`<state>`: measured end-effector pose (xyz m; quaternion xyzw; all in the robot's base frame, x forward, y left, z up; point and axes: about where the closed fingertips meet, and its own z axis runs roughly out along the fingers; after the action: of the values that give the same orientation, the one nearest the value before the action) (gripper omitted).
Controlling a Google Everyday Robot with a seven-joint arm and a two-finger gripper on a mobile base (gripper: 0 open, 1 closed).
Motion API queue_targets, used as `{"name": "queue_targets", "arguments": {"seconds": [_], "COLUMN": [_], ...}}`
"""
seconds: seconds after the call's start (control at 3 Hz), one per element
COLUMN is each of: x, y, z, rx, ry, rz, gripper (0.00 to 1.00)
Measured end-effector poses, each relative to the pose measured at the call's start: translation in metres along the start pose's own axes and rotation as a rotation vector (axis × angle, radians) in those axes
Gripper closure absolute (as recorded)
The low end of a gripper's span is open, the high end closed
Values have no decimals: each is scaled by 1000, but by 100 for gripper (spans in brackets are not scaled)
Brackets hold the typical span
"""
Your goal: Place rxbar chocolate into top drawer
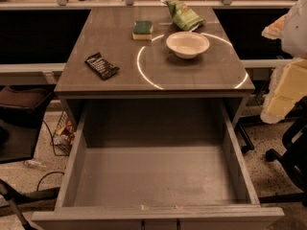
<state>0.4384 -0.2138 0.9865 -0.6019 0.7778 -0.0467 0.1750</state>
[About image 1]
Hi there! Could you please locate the black floor cable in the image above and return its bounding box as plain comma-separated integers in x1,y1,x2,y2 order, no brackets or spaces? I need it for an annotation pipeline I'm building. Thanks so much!
35,120,65,192

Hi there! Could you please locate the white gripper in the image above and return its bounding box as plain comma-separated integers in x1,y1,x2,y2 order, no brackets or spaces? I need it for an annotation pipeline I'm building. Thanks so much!
260,0,307,124

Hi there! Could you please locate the green and yellow sponge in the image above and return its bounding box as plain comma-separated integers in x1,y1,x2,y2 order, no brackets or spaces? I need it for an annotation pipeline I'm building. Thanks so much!
132,20,154,40

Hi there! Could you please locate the green chip bag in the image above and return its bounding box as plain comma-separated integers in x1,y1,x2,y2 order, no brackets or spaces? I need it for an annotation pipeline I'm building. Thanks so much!
162,0,205,32

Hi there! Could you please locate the grey open top drawer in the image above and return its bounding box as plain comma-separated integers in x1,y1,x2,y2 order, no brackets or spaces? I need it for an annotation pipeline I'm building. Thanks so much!
33,99,284,230

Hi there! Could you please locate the wire basket with items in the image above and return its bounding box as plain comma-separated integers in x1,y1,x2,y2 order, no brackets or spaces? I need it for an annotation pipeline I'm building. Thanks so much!
51,111,75,156

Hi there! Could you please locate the black office chair left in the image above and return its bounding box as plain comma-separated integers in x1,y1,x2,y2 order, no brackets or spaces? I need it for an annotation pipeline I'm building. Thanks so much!
0,86,59,230

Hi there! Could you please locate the white ceramic bowl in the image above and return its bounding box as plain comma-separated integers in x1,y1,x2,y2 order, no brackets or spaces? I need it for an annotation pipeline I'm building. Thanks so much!
166,32,210,59

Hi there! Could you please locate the black rxbar chocolate wrapper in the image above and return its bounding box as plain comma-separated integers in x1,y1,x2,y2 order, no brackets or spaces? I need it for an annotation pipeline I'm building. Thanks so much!
84,53,119,81

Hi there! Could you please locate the grey cabinet counter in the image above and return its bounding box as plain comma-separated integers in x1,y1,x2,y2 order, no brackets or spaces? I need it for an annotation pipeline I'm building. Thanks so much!
56,6,254,124

